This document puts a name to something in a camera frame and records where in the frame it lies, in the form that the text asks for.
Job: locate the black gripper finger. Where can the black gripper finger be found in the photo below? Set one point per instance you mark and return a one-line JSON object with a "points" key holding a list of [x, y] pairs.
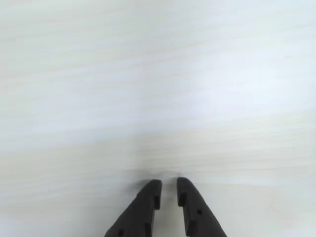
{"points": [[200, 212], [140, 214]]}

